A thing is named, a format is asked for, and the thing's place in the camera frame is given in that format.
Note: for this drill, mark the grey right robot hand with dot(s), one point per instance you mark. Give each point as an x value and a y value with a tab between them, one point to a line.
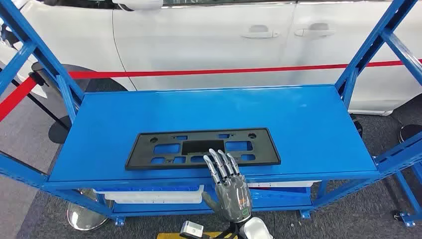
232	201

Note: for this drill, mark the black plastic bracket part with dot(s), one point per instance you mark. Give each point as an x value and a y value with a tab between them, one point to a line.
140	155

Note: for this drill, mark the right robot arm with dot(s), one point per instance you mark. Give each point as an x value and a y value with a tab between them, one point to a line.
255	229

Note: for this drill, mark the yellow floor tape square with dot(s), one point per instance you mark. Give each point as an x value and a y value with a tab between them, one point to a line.
168	236

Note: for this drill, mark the white car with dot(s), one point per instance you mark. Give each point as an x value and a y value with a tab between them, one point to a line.
204	39

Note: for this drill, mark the black round stanchion base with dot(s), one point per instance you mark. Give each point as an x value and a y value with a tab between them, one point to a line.
412	132

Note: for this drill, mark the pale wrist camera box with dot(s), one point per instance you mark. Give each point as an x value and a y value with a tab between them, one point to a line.
191	229

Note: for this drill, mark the black stanchion post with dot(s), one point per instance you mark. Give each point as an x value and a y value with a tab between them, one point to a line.
61	133

